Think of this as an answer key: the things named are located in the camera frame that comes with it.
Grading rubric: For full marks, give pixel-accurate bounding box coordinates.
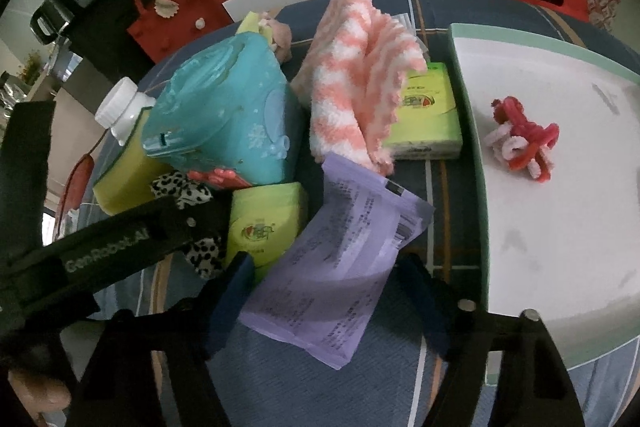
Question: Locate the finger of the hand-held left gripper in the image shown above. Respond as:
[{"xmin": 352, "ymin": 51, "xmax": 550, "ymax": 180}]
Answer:
[{"xmin": 154, "ymin": 191, "xmax": 232, "ymax": 254}]

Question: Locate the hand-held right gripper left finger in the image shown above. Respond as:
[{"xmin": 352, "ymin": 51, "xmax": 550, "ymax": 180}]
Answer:
[{"xmin": 75, "ymin": 251, "xmax": 257, "ymax": 427}]

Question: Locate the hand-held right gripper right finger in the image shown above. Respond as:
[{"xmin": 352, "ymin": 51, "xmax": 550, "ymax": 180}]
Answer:
[{"xmin": 397, "ymin": 253, "xmax": 588, "ymax": 427}]

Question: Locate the leopard print scrunchie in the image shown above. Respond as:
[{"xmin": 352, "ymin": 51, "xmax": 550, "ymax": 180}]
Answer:
[{"xmin": 150, "ymin": 172, "xmax": 226, "ymax": 280}]

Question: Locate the green tissue packet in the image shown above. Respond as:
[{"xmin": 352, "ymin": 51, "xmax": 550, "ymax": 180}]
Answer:
[
  {"xmin": 223, "ymin": 182, "xmax": 310, "ymax": 283},
  {"xmin": 387, "ymin": 62, "xmax": 463, "ymax": 160}
]

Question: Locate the purple plastic packet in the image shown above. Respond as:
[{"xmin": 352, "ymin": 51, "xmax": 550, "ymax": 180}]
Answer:
[{"xmin": 237, "ymin": 152, "xmax": 435, "ymax": 370}]

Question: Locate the white tray green rim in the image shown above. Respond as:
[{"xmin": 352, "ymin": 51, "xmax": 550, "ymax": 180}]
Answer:
[{"xmin": 447, "ymin": 23, "xmax": 640, "ymax": 380}]

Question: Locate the pink white striped towel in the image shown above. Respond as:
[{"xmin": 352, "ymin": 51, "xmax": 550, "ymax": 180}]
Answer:
[{"xmin": 290, "ymin": 0, "xmax": 428, "ymax": 175}]

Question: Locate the person's left hand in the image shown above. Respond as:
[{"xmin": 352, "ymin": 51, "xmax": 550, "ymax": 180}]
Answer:
[{"xmin": 7, "ymin": 364, "xmax": 71, "ymax": 413}]

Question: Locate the red printed pouch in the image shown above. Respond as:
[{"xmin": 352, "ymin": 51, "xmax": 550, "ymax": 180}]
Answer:
[{"xmin": 55, "ymin": 154, "xmax": 96, "ymax": 233}]

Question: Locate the blue plaid cloth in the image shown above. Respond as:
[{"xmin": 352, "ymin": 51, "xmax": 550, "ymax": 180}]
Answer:
[{"xmin": 60, "ymin": 0, "xmax": 640, "ymax": 427}]

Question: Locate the red pink fuzzy scrunchie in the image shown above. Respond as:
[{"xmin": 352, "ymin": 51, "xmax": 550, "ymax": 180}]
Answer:
[{"xmin": 482, "ymin": 96, "xmax": 561, "ymax": 182}]

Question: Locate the pink plush toy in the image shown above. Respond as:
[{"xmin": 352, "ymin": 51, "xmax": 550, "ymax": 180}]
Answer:
[{"xmin": 257, "ymin": 12, "xmax": 296, "ymax": 62}]

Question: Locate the red felt bag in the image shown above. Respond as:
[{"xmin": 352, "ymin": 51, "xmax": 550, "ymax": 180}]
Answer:
[{"xmin": 126, "ymin": 0, "xmax": 251, "ymax": 65}]

